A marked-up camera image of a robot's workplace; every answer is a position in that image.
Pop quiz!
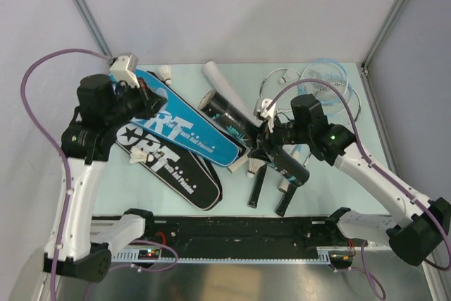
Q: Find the white shuttlecock tube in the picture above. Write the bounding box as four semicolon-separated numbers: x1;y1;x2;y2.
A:
202;61;257;125

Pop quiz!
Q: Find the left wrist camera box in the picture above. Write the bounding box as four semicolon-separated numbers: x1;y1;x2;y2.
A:
109;53;140;88

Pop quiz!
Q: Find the white black racket right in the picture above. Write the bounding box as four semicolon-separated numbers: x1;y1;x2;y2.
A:
276;84;362;216

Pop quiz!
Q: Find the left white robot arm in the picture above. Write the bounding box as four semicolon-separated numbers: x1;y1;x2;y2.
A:
43;74;167;283

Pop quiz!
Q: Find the blue white racket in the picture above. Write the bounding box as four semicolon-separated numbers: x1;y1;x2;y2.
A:
278;75;353;193

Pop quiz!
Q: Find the blue racket bag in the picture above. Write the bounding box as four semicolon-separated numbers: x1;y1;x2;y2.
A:
116;70;244;167

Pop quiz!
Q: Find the shuttlecock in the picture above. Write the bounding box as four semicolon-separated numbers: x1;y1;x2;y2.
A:
130;148;152;164
278;69;300;85
158;65;172;86
246;158;266;178

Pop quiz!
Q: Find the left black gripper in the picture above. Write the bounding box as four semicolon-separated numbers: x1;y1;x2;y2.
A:
106;75;168;126

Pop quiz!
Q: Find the shuttlecock on white racket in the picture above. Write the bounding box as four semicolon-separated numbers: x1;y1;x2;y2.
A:
278;69;300;85

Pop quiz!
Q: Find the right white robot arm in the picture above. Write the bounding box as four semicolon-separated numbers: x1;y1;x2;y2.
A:
252;94;450;266

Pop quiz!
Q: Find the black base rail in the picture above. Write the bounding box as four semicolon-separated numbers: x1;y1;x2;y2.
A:
118;214;381;259

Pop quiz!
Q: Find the light blue racket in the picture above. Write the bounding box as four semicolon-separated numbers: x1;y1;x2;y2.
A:
247;57;348;209

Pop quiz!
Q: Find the grey cable duct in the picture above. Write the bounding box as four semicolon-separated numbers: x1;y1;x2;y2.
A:
112;245;330;264

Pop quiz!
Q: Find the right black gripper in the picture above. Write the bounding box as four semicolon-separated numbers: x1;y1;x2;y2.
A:
247;113;311;163

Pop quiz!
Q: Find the shuttlecock at table top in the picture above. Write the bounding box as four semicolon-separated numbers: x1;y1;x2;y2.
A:
158;65;172;86

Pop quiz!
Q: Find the right aluminium frame post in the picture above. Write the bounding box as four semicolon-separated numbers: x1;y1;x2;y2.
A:
361;0;409;75

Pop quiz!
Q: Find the black shuttlecock tube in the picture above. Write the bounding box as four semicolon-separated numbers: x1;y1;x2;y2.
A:
199;90;310;187

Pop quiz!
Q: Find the black racket bag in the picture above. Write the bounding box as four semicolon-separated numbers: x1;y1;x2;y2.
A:
116;132;223;211

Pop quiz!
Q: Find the white racket left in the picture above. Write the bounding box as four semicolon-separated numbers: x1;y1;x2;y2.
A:
228;68;307;175

